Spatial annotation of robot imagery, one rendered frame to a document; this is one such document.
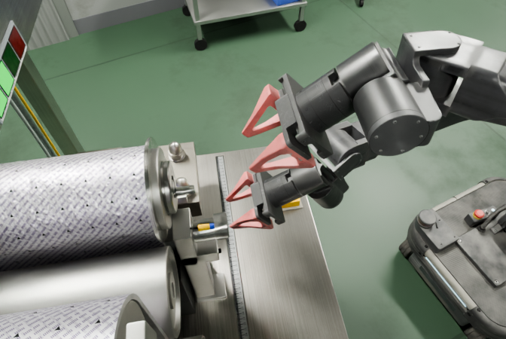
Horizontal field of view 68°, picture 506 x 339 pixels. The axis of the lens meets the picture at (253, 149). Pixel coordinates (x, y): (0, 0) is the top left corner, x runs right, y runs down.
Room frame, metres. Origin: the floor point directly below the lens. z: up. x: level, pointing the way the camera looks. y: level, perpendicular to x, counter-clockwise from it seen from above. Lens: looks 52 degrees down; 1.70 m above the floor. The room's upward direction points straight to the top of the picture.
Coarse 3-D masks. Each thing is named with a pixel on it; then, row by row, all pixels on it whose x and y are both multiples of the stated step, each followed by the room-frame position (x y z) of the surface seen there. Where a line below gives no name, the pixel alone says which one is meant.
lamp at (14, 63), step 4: (8, 44) 0.66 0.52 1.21; (8, 48) 0.66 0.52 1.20; (8, 52) 0.65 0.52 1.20; (12, 52) 0.66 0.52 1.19; (4, 56) 0.62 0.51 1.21; (8, 56) 0.64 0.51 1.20; (12, 56) 0.65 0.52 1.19; (16, 56) 0.67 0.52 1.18; (8, 60) 0.63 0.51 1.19; (12, 60) 0.64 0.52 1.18; (16, 60) 0.66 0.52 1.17; (8, 64) 0.62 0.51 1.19; (12, 64) 0.64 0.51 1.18; (16, 64) 0.65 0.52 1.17; (12, 68) 0.63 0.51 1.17; (16, 68) 0.64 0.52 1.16; (12, 72) 0.62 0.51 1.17
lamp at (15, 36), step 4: (12, 32) 0.70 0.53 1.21; (16, 32) 0.72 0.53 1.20; (12, 36) 0.70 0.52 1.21; (16, 36) 0.71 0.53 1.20; (12, 40) 0.69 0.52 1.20; (16, 40) 0.70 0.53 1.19; (20, 40) 0.72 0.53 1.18; (12, 44) 0.68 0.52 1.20; (16, 44) 0.69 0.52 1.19; (20, 44) 0.71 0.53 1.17; (24, 44) 0.72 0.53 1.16; (16, 48) 0.68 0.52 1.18; (20, 48) 0.70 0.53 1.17; (20, 52) 0.69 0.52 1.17; (20, 56) 0.68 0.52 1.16
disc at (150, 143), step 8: (152, 144) 0.33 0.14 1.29; (144, 152) 0.29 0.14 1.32; (144, 160) 0.28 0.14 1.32; (144, 168) 0.27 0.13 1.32; (152, 200) 0.24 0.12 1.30; (152, 208) 0.22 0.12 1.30; (152, 216) 0.22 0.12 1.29; (152, 224) 0.21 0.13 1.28; (160, 232) 0.22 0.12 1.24; (160, 240) 0.21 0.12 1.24
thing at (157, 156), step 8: (152, 152) 0.31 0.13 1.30; (160, 152) 0.32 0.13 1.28; (152, 160) 0.29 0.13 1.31; (160, 160) 0.30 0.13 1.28; (152, 168) 0.28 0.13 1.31; (152, 176) 0.26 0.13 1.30; (152, 184) 0.26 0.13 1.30; (160, 184) 0.26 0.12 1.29; (152, 192) 0.25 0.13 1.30; (160, 192) 0.25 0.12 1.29; (160, 200) 0.24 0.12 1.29; (160, 208) 0.23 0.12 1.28; (160, 216) 0.23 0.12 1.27; (168, 216) 0.24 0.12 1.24; (160, 224) 0.22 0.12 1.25; (168, 224) 0.23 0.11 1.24
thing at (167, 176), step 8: (168, 160) 0.31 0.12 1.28; (160, 168) 0.29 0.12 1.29; (168, 168) 0.29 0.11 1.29; (160, 176) 0.28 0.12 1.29; (168, 176) 0.28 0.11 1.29; (168, 184) 0.27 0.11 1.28; (168, 192) 0.26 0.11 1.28; (168, 200) 0.25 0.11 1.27; (176, 200) 0.28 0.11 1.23; (168, 208) 0.25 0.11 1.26; (176, 208) 0.26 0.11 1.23
